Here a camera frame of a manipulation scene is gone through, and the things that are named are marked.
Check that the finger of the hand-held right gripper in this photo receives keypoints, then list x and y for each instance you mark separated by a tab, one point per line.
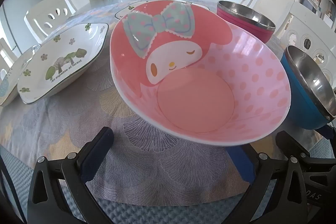
291	145
328	132

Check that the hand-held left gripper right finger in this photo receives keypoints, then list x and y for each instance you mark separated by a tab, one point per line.
241	163

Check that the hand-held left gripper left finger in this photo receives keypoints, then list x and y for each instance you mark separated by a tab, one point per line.
92	158

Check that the blue steel bowl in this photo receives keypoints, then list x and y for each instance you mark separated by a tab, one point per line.
296	98

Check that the pink cartoon bowl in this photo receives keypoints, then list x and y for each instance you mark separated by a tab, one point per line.
197	98

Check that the white square tree print plate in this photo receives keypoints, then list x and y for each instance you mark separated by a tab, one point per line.
124	12
60	56

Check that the white plate with blue print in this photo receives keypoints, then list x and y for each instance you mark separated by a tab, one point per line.
8	74

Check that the red steel bowl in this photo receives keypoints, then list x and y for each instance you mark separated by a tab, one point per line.
233	20

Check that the blue quilted mat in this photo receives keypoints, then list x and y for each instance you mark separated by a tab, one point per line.
162	214

